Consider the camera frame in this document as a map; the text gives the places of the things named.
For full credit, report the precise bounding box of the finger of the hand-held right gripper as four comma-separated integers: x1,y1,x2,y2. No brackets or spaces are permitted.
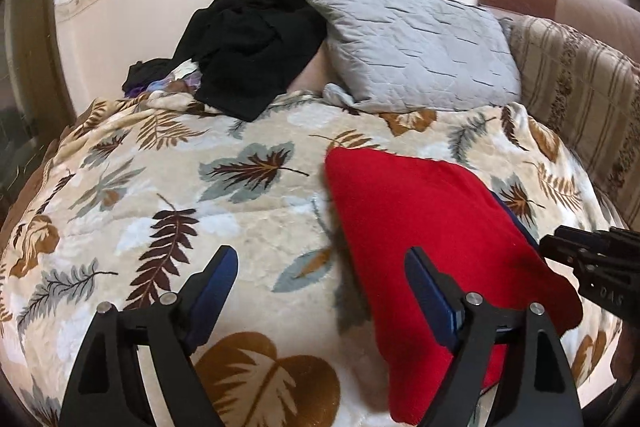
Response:
539,225,640,269

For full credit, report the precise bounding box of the striped brown sofa cover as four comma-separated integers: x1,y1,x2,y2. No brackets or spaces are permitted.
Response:
505,14,640,220

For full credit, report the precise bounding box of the grey quilted pillow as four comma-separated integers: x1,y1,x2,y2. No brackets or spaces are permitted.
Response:
304,0,522,114

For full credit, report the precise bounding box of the purple patterned cloth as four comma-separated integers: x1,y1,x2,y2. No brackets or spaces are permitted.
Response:
125,69,202,100

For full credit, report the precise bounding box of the wooden door with glass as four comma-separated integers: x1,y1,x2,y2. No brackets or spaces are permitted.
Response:
0,0,76,218

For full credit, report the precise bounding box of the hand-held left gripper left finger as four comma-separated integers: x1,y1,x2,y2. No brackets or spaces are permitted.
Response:
59,245,239,427

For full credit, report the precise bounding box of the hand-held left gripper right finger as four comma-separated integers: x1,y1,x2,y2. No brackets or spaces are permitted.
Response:
404,247,585,427

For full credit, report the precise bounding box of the small dark cloth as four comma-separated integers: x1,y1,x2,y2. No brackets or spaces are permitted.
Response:
122,59,176,92

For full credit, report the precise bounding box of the leaf print blanket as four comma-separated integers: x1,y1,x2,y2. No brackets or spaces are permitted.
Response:
0,89,626,427

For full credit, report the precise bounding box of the black garment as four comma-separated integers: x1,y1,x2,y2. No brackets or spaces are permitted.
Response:
172,0,328,122

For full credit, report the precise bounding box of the red and blue knit sweater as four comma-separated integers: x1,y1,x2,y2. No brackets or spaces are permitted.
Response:
324,147,585,425

